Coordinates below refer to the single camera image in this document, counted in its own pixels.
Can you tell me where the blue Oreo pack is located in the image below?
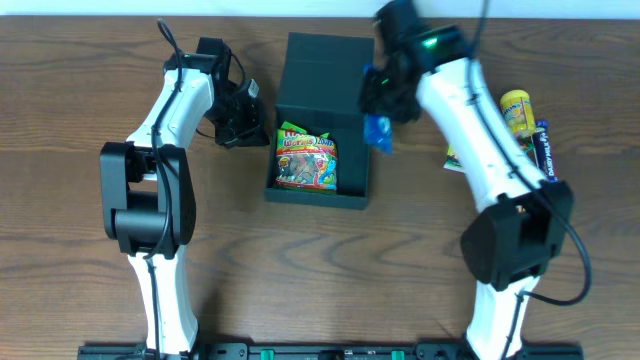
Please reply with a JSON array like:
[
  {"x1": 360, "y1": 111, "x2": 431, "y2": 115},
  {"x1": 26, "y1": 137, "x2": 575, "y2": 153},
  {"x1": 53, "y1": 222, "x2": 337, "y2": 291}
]
[{"x1": 359, "y1": 65, "x2": 393, "y2": 154}]

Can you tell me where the black fabric storage box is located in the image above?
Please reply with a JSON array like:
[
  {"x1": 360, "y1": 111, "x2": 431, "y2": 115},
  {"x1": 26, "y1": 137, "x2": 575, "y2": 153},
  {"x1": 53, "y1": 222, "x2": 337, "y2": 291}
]
[{"x1": 264, "y1": 32, "x2": 375, "y2": 210}]

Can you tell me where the green gummy worms bag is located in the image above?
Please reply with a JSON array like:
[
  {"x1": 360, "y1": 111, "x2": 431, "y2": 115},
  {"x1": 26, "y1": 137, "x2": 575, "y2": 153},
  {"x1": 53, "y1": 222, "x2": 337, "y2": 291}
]
[{"x1": 275, "y1": 122, "x2": 338, "y2": 193}]

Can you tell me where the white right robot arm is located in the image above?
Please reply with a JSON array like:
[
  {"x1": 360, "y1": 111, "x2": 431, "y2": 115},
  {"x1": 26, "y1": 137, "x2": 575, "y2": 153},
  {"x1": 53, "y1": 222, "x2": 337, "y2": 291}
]
[{"x1": 359, "y1": 1, "x2": 573, "y2": 359}]

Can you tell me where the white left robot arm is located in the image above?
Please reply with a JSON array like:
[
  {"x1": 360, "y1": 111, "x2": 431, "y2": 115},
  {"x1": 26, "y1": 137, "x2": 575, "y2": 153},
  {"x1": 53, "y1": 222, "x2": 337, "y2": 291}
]
[{"x1": 99, "y1": 37, "x2": 270, "y2": 359}]

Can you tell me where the green Pretz box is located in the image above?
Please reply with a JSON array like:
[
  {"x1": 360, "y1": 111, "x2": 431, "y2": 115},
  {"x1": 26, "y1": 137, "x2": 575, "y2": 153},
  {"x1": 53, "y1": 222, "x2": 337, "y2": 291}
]
[{"x1": 443, "y1": 145, "x2": 464, "y2": 173}]

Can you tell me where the yellow candy jar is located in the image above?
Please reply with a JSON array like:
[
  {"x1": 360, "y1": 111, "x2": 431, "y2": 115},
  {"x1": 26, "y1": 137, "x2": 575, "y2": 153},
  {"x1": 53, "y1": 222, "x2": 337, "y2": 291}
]
[{"x1": 500, "y1": 90, "x2": 536, "y2": 138}]

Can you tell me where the purple Dairy Milk bar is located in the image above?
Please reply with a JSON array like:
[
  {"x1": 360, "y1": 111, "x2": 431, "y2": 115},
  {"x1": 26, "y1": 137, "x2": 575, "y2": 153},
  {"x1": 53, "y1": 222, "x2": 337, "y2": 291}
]
[{"x1": 532, "y1": 120, "x2": 558, "y2": 183}]

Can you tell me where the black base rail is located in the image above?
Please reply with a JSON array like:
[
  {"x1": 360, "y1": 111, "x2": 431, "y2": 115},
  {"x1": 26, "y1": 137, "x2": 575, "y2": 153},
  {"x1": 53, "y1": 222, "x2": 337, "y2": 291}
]
[{"x1": 76, "y1": 341, "x2": 585, "y2": 360}]

